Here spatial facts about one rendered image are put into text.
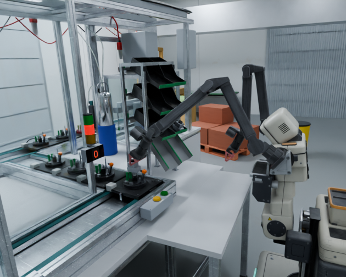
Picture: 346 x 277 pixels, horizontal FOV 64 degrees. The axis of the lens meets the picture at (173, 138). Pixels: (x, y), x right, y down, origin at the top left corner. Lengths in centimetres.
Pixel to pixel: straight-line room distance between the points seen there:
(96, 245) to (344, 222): 122
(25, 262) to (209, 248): 76
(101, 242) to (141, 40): 197
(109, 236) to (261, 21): 614
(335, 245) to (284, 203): 30
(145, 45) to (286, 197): 183
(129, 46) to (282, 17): 456
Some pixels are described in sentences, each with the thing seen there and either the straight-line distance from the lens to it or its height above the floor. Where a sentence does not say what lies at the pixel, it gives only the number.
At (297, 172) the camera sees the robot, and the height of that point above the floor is 107.
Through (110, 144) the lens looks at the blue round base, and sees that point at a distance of 253.
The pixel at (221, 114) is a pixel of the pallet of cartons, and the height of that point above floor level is 66.
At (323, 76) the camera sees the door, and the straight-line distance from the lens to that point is 860.
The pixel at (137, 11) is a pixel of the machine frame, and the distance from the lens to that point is 249.
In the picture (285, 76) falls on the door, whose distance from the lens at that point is 859.
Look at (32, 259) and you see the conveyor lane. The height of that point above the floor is 92.
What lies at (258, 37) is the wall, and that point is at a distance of 872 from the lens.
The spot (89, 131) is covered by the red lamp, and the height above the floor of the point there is 133.
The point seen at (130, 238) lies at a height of 86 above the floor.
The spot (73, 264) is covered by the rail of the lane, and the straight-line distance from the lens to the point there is 123.
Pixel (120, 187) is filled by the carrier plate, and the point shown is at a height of 97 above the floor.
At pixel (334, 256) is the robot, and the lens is 162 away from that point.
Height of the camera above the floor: 166
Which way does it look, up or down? 16 degrees down
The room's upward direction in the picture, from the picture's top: 2 degrees counter-clockwise
